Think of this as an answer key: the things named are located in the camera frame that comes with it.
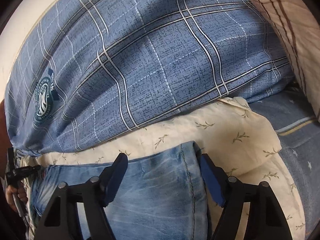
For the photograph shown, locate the light blue denim pants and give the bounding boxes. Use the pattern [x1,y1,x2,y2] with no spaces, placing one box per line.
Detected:
[29,141,208,239]

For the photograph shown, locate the person's left hand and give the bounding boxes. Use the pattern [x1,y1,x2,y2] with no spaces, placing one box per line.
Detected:
[5,181,28,212]

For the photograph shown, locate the cream leaf-print pillow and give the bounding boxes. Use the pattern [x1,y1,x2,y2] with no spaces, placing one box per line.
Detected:
[22,97,305,239]

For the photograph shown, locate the blue star-print bedsheet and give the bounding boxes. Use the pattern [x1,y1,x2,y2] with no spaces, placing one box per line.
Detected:
[250,86,319,239]

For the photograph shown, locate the blue plaid pillow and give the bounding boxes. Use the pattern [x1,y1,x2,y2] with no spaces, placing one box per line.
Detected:
[5,0,294,154]

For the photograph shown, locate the beige brown-striped pillow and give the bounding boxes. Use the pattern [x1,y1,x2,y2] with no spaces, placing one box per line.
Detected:
[250,0,319,117]

